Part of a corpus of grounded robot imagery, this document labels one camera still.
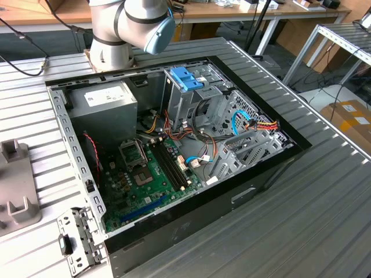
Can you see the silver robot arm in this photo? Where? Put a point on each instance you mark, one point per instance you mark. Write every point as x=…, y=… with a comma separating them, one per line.
x=110, y=29

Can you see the metal disk bay cage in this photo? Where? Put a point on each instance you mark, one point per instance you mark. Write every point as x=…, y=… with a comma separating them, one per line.
x=229, y=166

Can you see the black RAM slot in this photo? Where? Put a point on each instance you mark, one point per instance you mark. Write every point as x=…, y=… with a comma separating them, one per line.
x=176, y=162
x=171, y=164
x=167, y=165
x=163, y=165

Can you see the metal optical bay cage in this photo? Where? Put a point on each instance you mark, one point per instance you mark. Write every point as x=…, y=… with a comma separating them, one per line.
x=179, y=107

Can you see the thin metal locking lever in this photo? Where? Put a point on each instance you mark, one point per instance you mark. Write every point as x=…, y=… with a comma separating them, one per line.
x=143, y=153

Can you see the CPU socket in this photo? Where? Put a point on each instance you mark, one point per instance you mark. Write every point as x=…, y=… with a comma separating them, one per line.
x=142, y=178

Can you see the blue plastic bay latch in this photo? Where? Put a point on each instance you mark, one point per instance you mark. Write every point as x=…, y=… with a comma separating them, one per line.
x=185, y=79

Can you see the green motherboard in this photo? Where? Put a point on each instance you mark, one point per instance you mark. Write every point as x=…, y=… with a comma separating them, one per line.
x=156, y=194

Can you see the black open PC case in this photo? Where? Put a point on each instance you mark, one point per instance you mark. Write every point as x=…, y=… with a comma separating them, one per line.
x=203, y=214

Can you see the blue expansion slot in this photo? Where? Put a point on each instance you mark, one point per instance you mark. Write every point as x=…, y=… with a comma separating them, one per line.
x=145, y=209

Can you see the grey power supply box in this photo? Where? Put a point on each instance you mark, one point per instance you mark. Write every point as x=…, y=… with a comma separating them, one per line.
x=104, y=121

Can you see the black case fan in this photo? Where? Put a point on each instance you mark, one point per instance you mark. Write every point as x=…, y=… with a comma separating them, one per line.
x=92, y=165

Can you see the wooden desk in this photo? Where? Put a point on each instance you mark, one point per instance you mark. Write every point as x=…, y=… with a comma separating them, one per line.
x=217, y=11

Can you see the black tripod pole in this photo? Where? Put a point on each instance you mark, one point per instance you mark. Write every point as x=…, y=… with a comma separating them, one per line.
x=256, y=26

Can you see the brown cardboard sheet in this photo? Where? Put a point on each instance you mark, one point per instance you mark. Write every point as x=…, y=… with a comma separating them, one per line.
x=292, y=32

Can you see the brown cardboard box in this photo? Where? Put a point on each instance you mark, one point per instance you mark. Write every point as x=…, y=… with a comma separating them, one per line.
x=347, y=127

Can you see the grey parts rack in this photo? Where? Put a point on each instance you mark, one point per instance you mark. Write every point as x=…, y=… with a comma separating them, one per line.
x=17, y=179

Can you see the wooden box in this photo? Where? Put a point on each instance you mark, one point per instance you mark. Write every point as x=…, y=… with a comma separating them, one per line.
x=55, y=5

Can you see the small black desk device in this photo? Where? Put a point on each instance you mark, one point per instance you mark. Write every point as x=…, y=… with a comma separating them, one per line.
x=331, y=3

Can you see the metal hinged slot bracket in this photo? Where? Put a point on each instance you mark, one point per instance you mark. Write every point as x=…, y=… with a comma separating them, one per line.
x=84, y=231

